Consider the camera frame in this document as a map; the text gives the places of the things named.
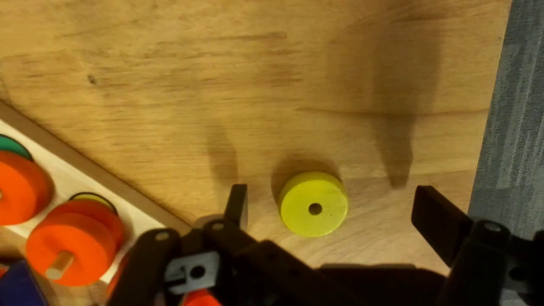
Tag round yellow block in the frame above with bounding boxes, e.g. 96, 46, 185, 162
276, 171, 350, 239

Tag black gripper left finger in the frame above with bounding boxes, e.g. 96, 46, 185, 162
202, 182, 268, 269

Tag white wooden number board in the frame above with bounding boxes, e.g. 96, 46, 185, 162
0, 101, 193, 306

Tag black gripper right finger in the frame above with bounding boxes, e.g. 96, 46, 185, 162
409, 184, 513, 306

